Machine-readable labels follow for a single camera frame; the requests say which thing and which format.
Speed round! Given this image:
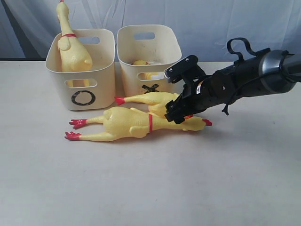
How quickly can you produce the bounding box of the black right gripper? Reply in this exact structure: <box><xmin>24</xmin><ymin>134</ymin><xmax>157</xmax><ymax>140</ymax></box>
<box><xmin>165</xmin><ymin>65</ymin><xmax>226</xmax><ymax>124</ymax></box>

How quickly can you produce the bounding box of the chicken head with white squeaker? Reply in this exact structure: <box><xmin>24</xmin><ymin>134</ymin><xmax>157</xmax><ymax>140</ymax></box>
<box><xmin>131</xmin><ymin>60</ymin><xmax>163</xmax><ymax>81</ymax></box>

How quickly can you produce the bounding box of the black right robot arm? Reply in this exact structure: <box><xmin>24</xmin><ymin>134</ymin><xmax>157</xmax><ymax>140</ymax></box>
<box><xmin>164</xmin><ymin>49</ymin><xmax>301</xmax><ymax>124</ymax></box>

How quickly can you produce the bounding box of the headless yellow rubber chicken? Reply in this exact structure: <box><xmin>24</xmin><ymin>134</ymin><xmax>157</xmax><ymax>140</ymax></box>
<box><xmin>115</xmin><ymin>91</ymin><xmax>179</xmax><ymax>118</ymax></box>

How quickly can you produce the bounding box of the cream bin marked cross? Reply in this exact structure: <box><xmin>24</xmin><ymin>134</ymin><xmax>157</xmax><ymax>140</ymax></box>
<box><xmin>117</xmin><ymin>24</ymin><xmax>182</xmax><ymax>97</ymax></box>

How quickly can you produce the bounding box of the cream bin marked circle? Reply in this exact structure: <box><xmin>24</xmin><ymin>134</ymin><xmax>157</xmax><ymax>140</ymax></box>
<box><xmin>45</xmin><ymin>29</ymin><xmax>115</xmax><ymax>111</ymax></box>

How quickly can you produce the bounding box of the blue backdrop curtain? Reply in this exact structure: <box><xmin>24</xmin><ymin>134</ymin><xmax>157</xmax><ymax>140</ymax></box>
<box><xmin>0</xmin><ymin>0</ymin><xmax>301</xmax><ymax>61</ymax></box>

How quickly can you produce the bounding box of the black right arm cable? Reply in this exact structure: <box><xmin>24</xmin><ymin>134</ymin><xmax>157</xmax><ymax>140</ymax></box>
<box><xmin>221</xmin><ymin>37</ymin><xmax>297</xmax><ymax>116</ymax></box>

